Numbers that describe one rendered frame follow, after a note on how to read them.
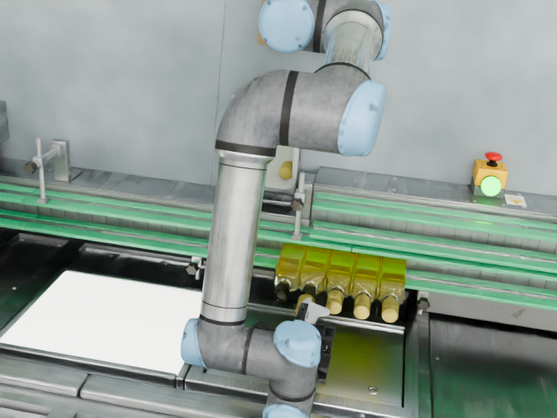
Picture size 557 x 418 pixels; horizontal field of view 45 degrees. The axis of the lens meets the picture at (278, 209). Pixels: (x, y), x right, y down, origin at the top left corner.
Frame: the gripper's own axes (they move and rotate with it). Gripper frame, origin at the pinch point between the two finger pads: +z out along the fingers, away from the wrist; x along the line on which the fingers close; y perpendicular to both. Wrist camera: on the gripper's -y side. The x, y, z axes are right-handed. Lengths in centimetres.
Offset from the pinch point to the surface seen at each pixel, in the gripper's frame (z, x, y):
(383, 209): 26.2, 13.8, 12.7
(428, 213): 27.4, 14.1, 22.9
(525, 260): 25, 8, 46
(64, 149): 32, 12, -69
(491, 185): 34, 21, 36
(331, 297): 4.1, 1.7, 5.1
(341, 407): -13.1, -11.8, 10.9
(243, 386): -12.3, -12.4, -9.0
